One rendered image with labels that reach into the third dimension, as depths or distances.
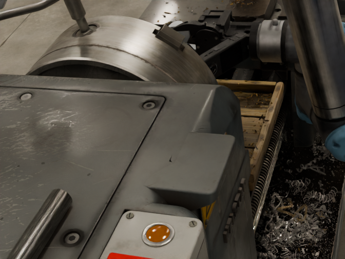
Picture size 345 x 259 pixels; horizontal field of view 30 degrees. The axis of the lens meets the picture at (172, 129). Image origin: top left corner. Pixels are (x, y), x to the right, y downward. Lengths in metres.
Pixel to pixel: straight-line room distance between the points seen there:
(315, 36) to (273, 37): 0.19
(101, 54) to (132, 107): 0.18
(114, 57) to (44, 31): 3.03
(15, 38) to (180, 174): 3.34
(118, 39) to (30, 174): 0.31
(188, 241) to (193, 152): 0.12
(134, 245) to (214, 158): 0.13
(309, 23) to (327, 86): 0.12
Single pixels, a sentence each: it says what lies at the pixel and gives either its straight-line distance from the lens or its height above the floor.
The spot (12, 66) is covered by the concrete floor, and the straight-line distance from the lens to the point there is 3.62.
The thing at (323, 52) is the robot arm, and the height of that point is 1.15.
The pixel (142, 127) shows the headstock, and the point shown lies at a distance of 0.69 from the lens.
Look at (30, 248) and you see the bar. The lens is 0.56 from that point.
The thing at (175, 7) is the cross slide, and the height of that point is 0.97.
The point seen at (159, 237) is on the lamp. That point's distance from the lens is 0.56.
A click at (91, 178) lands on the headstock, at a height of 1.25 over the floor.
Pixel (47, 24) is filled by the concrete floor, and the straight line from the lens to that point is 3.98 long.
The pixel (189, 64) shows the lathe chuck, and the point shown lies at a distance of 0.94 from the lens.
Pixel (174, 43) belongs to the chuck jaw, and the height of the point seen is 1.20.
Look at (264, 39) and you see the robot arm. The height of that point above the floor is 1.10.
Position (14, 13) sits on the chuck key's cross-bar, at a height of 1.30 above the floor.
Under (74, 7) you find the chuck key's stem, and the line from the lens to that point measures 0.94.
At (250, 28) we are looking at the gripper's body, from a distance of 1.20.
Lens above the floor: 1.65
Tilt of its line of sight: 36 degrees down
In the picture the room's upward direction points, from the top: 10 degrees counter-clockwise
